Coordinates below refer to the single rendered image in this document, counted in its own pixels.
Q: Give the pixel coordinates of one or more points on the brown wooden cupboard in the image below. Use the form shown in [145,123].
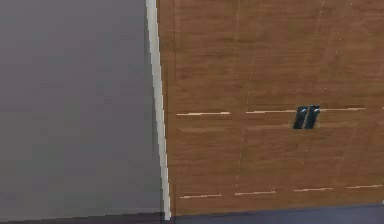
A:
[253,66]

